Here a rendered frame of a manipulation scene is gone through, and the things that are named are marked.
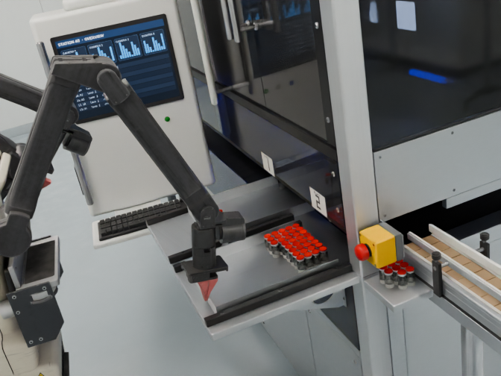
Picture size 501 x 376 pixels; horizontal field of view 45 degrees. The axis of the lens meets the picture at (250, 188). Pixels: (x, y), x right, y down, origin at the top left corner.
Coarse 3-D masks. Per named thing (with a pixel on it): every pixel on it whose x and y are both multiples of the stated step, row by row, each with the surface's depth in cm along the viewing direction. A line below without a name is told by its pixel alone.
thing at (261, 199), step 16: (272, 176) 207; (224, 192) 202; (240, 192) 204; (256, 192) 204; (272, 192) 202; (288, 192) 200; (224, 208) 198; (240, 208) 196; (256, 208) 194; (272, 208) 192; (288, 208) 183; (304, 208) 185; (256, 224) 180
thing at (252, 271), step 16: (288, 224) 175; (256, 240) 172; (224, 256) 170; (240, 256) 169; (256, 256) 167; (272, 256) 166; (224, 272) 162; (240, 272) 161; (256, 272) 160; (272, 272) 158; (288, 272) 157; (304, 272) 150; (320, 272) 152; (224, 288) 156; (240, 288) 154; (256, 288) 153; (272, 288) 148; (224, 304) 144
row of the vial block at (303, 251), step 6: (282, 228) 170; (282, 234) 167; (288, 234) 166; (288, 240) 164; (294, 240) 162; (294, 246) 160; (300, 246) 159; (300, 252) 157; (306, 252) 156; (306, 258) 155; (306, 264) 156; (312, 264) 156
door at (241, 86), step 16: (208, 0) 198; (240, 0) 171; (208, 16) 204; (240, 16) 175; (208, 32) 209; (224, 32) 193; (224, 48) 198; (240, 48) 184; (224, 64) 203; (240, 64) 188; (256, 64) 175; (224, 80) 209; (240, 80) 193; (256, 80) 179; (256, 96) 183
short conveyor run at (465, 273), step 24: (432, 240) 151; (456, 240) 141; (432, 264) 135; (456, 264) 133; (480, 264) 138; (432, 288) 141; (456, 288) 131; (480, 288) 130; (456, 312) 134; (480, 312) 125; (480, 336) 128
